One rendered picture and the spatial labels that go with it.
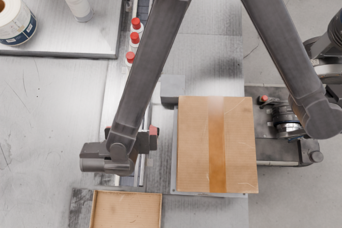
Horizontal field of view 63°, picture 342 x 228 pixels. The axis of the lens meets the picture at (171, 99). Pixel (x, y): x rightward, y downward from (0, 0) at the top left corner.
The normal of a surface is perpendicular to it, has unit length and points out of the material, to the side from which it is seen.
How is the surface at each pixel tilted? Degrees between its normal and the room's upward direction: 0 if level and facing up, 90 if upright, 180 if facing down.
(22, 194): 0
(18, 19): 90
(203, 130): 0
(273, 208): 0
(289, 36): 49
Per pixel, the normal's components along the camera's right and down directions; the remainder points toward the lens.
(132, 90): -0.07, 0.52
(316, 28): 0.00, -0.31
